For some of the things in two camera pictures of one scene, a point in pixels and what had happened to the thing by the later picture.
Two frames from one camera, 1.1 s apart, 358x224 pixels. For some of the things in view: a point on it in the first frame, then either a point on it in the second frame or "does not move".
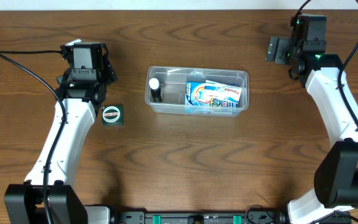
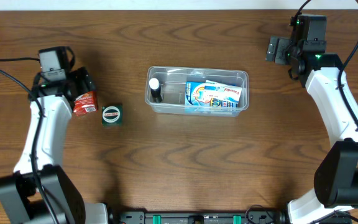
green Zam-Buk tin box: x=112 y=114 does not move
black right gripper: x=274 y=50 does not move
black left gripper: x=109 y=71 → x=83 y=84
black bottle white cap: x=155 y=90 does not move
